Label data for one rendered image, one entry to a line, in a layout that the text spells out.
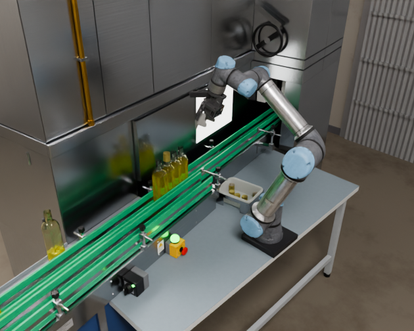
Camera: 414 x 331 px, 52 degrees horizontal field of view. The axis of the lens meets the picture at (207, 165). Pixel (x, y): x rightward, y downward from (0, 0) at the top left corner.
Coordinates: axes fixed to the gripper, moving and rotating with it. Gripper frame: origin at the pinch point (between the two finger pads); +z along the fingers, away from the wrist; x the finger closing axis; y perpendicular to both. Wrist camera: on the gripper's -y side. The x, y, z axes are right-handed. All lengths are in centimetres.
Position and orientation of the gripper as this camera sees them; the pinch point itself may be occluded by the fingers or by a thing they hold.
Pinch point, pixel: (199, 123)
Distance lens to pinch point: 198.2
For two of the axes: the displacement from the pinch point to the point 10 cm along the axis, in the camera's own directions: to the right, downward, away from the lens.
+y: 7.7, 5.7, -2.9
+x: 5.7, -4.1, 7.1
